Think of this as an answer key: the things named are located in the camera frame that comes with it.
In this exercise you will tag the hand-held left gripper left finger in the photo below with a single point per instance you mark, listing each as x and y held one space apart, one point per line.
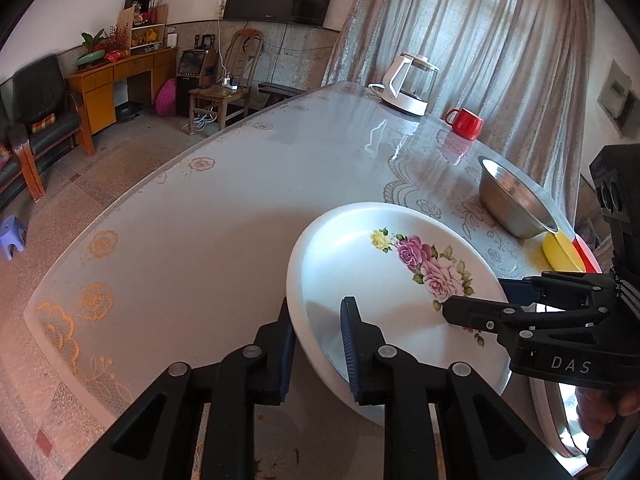
285 350

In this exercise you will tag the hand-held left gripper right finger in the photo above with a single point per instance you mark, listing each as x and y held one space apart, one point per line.
349 355

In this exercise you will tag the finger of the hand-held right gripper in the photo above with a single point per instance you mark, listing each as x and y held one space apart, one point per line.
480 312
565 287

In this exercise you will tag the yellow plastic bowl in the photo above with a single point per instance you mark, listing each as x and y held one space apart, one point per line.
560 252

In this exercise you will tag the red plastic bowl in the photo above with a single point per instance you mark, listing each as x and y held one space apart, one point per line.
587 255

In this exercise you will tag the pink-rimmed floral plate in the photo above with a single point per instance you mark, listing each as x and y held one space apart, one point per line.
545 410

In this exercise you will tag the white plate with rose print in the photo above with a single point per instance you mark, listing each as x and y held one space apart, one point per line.
390 285

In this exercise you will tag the stainless steel bowl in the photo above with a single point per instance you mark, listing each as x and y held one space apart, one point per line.
510 200

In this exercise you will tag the person's right hand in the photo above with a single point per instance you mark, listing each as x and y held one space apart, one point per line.
595 410

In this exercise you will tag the red mug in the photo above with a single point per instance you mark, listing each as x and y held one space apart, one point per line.
465 125

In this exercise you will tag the white electric glass kettle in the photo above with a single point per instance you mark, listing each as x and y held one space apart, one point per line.
407 95

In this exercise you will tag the dark wooden bench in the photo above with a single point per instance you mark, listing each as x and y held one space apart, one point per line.
280 89

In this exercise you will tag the wooden chair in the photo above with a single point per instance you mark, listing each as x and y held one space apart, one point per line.
225 95

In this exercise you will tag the grey sheer window curtain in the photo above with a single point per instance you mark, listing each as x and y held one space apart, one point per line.
475 35

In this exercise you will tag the white power strip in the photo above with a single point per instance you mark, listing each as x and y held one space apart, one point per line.
230 83

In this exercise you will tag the pink bag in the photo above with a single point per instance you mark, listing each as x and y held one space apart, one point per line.
166 99

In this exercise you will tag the dark floor speaker cabinet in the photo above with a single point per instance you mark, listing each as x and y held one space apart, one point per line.
192 80

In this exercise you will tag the purple plastic stool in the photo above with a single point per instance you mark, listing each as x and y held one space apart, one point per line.
12 235

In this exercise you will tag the orange wooden desk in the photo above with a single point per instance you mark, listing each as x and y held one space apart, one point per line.
95 90

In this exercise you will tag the red packet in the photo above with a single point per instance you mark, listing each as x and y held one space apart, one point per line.
115 56

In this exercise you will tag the small wooden shelf unit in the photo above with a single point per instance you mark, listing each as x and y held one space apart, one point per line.
147 35

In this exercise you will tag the black cushioned wooden armchair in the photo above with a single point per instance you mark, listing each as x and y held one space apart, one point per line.
45 95

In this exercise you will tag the green potted plant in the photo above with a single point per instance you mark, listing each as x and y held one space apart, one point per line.
92 47

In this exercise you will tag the grey wall electrical panel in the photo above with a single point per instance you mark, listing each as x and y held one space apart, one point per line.
615 95

